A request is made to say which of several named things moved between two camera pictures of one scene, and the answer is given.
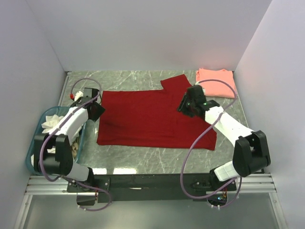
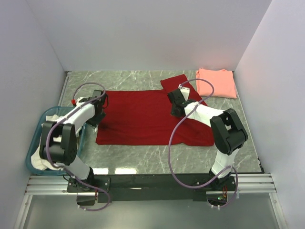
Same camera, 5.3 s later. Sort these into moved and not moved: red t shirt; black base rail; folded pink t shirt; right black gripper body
Moved: right black gripper body
Not moved: black base rail; red t shirt; folded pink t shirt
